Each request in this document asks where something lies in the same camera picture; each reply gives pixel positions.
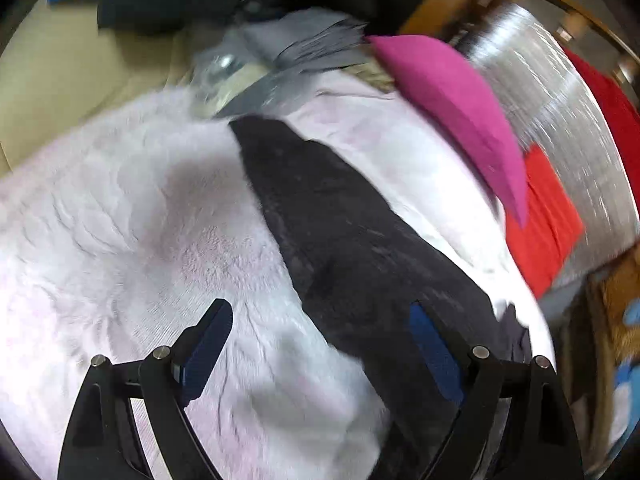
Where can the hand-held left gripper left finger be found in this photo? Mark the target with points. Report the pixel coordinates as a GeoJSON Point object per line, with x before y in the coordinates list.
{"type": "Point", "coordinates": [205, 355]}

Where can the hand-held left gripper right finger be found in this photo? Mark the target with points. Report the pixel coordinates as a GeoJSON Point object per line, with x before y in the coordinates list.
{"type": "Point", "coordinates": [435, 355]}

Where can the black garment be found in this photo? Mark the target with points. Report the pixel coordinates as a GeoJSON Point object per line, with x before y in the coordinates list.
{"type": "Point", "coordinates": [340, 220]}

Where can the pale pink fluffy blanket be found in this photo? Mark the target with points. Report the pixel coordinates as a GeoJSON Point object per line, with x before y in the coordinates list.
{"type": "Point", "coordinates": [125, 240]}

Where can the folded red cloth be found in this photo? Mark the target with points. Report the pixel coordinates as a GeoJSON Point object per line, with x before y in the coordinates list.
{"type": "Point", "coordinates": [540, 225]}

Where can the magenta pillow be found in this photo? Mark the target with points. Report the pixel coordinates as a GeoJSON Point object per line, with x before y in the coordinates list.
{"type": "Point", "coordinates": [450, 100]}

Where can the silver foil mat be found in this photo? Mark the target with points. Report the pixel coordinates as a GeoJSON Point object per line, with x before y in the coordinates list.
{"type": "Point", "coordinates": [550, 90]}

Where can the grey cloth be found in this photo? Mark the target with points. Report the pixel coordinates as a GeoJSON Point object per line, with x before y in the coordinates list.
{"type": "Point", "coordinates": [310, 45]}

